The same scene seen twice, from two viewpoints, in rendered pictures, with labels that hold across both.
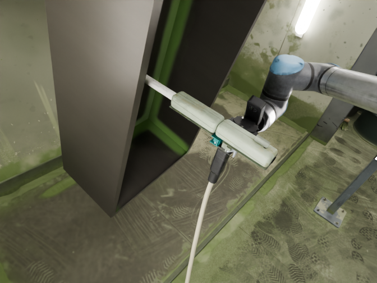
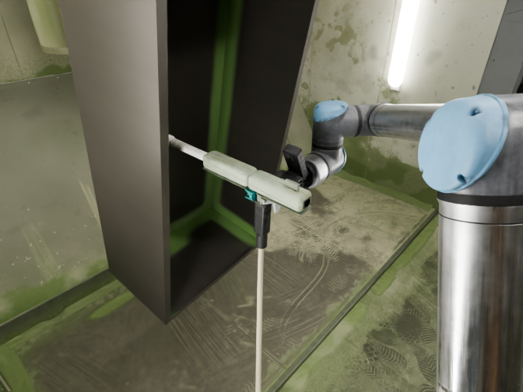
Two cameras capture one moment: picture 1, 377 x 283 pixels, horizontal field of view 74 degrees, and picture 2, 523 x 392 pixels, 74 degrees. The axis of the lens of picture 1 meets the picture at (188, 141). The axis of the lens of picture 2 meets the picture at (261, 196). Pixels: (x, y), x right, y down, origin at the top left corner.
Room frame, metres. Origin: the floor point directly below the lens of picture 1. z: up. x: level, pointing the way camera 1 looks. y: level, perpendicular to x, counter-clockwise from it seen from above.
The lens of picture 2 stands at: (-0.20, -0.20, 1.57)
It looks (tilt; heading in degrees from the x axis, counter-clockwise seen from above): 32 degrees down; 8
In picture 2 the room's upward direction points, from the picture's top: straight up
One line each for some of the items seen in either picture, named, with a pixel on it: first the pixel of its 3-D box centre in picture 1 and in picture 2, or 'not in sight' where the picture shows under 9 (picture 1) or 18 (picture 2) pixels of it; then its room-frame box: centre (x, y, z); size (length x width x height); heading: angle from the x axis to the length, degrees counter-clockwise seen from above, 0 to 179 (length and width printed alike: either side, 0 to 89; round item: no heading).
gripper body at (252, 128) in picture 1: (246, 129); (292, 184); (0.62, -0.16, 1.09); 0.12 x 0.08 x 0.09; 149
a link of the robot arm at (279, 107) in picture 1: (269, 107); (324, 161); (0.76, -0.25, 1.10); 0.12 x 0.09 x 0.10; 149
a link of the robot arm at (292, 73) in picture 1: (285, 77); (332, 124); (0.78, -0.26, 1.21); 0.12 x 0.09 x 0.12; 109
